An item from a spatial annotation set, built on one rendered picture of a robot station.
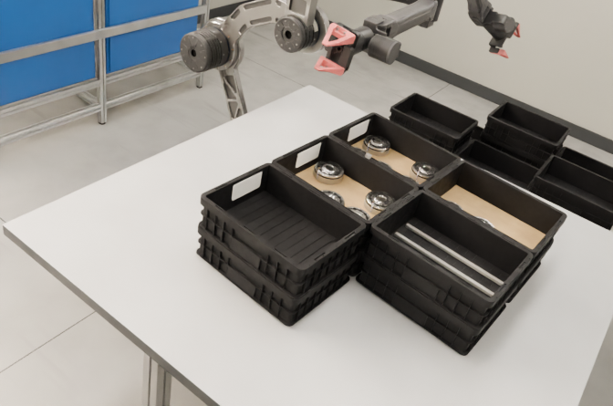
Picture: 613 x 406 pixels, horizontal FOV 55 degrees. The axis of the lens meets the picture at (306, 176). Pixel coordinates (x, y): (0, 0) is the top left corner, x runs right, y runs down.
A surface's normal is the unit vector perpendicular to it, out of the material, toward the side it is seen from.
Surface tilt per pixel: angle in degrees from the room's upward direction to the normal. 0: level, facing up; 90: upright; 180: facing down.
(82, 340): 0
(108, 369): 0
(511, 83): 90
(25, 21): 90
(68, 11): 90
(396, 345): 0
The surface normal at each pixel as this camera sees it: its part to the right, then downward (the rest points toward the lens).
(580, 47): -0.59, 0.37
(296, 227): 0.17, -0.81
